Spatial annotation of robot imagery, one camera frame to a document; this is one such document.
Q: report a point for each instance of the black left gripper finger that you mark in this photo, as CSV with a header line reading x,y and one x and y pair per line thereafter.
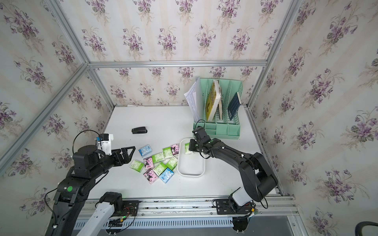
x,y
125,158
128,151

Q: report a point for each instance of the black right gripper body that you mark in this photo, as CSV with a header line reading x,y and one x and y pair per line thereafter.
x,y
199,146

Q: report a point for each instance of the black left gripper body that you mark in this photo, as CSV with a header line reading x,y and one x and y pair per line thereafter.
x,y
115,161

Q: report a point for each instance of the green tissue pack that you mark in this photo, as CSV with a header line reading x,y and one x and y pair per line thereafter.
x,y
159,157
160,168
137,165
167,152
187,149
172,163

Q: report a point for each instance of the blue tissue pack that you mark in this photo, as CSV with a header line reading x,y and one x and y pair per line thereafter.
x,y
145,150
166,175

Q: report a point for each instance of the pink tissue pack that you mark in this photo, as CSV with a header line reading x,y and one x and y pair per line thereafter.
x,y
148,163
175,149
151,176

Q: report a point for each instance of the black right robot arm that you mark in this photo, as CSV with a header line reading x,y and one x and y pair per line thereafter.
x,y
257,176

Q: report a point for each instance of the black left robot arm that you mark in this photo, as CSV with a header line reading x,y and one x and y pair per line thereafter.
x,y
72,193

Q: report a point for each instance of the white storage box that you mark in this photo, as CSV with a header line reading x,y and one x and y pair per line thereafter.
x,y
190,165

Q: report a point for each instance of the black stapler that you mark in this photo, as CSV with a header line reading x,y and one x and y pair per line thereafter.
x,y
139,130

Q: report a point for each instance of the mint green desk organizer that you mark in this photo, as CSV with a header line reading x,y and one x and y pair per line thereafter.
x,y
222,126

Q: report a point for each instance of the white paper stack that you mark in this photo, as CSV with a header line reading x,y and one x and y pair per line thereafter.
x,y
194,98

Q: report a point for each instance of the yellow cover book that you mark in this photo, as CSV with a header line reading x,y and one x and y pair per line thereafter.
x,y
212,101

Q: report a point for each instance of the dark blue book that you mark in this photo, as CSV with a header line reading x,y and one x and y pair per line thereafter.
x,y
233,106

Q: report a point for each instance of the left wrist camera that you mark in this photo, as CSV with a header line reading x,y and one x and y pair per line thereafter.
x,y
103,143

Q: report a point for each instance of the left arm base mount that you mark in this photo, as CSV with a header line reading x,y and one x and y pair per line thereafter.
x,y
122,208

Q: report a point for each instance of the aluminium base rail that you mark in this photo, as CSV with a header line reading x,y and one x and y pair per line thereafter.
x,y
169,213

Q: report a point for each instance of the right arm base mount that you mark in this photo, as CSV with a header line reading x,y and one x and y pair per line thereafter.
x,y
236,206

